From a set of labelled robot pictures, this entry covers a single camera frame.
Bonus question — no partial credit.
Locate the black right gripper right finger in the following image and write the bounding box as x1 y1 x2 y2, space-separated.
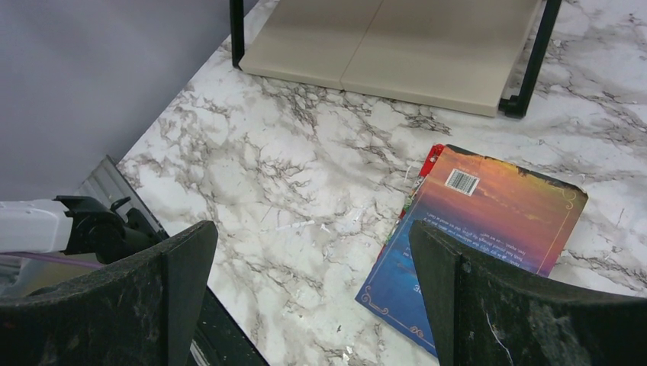
409 220 646 365

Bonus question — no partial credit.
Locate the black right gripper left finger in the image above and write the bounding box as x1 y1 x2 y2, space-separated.
1 221 217 365

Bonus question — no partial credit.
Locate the dark bottom book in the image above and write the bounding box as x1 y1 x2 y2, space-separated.
356 145 588 354

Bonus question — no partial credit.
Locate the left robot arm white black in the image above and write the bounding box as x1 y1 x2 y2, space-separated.
1 195 169 265

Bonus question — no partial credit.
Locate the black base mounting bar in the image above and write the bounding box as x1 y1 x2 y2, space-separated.
186 288 268 366

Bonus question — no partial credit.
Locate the red spine book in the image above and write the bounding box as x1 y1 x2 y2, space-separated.
378 144 445 267

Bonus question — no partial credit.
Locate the beige black three-tier shelf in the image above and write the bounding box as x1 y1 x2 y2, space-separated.
229 1 561 118

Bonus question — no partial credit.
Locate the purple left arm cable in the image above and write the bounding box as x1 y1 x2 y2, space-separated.
0 251 107 270

